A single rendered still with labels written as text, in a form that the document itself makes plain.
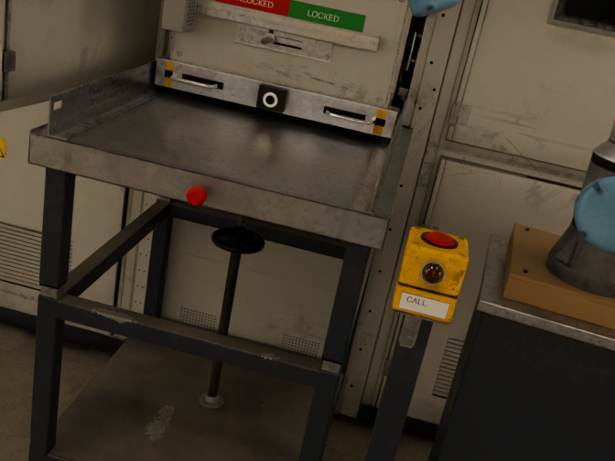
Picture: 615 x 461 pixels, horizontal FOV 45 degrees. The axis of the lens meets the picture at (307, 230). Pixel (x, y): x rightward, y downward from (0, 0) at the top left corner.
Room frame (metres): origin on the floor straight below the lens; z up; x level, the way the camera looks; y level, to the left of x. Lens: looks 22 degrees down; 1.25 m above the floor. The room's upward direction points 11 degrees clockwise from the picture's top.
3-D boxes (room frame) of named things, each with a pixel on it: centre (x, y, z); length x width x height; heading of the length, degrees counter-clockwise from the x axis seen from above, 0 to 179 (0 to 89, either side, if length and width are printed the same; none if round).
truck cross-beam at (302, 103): (1.64, 0.13, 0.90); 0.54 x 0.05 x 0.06; 84
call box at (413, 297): (0.93, -0.17, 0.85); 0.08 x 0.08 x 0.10; 83
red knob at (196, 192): (1.14, 0.19, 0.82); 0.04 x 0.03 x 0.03; 173
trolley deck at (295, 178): (1.50, 0.14, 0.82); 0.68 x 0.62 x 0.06; 173
